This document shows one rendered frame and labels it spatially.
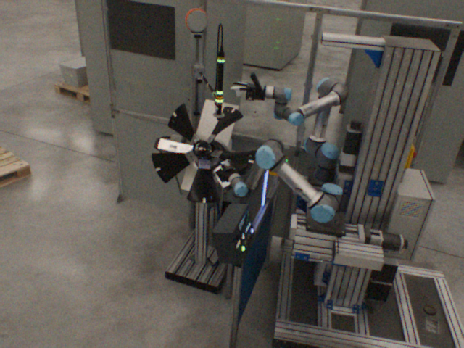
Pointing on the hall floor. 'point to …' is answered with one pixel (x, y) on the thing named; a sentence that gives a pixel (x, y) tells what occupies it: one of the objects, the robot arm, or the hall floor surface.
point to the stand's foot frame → (195, 277)
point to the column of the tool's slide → (194, 106)
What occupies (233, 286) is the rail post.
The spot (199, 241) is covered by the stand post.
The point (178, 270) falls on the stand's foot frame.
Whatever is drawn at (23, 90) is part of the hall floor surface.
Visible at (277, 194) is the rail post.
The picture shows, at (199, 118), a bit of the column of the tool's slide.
